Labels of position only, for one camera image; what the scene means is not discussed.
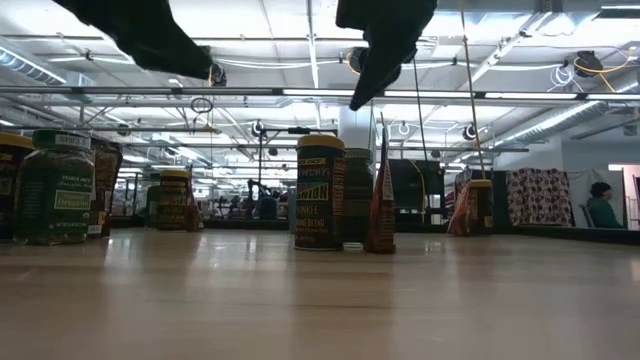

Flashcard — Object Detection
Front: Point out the yellow cable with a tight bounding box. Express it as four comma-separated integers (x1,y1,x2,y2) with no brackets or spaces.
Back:
457,0,489,182

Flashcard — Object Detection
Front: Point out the brown spice packet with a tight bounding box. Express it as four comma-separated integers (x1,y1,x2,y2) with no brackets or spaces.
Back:
88,138,124,239
363,127,397,255
185,187,205,233

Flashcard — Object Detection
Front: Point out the silver ceiling duct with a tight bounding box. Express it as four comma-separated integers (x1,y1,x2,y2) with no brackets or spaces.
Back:
492,98,640,147

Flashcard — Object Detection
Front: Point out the patterned curtain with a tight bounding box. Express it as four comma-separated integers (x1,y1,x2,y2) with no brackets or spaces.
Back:
505,167,576,228

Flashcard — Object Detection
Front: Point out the black background rig frame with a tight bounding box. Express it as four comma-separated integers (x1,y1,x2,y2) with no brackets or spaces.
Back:
257,126,301,221

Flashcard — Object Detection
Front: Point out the white cloth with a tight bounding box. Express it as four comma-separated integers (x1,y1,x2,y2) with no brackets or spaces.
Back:
568,168,627,230

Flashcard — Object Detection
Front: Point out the yellow lid spice jar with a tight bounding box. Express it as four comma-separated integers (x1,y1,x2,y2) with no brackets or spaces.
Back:
468,178,495,236
293,134,347,252
0,132,35,241
158,169,192,232

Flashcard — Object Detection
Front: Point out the long thin black cable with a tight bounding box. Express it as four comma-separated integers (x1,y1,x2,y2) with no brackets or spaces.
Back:
411,52,432,164

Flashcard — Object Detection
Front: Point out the black aluminium table frame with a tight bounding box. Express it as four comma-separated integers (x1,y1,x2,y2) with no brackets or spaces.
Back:
107,215,640,246

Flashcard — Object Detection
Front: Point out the black hanging cable loop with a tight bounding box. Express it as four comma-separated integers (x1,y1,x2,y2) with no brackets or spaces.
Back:
189,96,215,115

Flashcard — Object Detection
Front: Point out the orange spice packet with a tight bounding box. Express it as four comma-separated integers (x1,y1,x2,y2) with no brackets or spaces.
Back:
446,168,474,237

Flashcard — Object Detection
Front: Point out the person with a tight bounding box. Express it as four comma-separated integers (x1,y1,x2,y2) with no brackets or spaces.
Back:
584,180,626,230

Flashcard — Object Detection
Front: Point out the green lid spice jar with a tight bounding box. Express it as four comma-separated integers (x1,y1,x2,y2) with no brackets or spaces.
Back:
13,128,97,246
342,147,375,250

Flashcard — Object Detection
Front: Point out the long ceiling light bar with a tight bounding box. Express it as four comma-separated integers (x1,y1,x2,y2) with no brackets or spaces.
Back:
0,84,640,101

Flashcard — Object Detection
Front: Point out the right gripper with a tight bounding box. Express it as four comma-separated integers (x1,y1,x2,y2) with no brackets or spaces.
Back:
335,0,439,112

